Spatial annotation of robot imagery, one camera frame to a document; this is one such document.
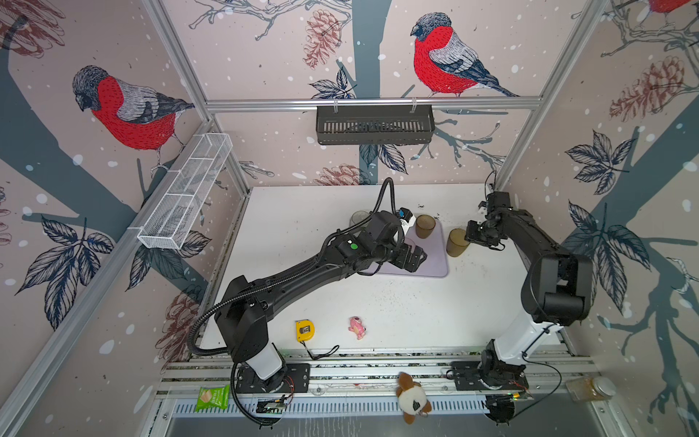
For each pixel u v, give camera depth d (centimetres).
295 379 73
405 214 67
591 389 65
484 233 80
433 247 100
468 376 73
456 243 93
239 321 42
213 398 70
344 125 107
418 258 66
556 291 48
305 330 80
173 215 73
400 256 67
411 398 68
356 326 81
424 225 102
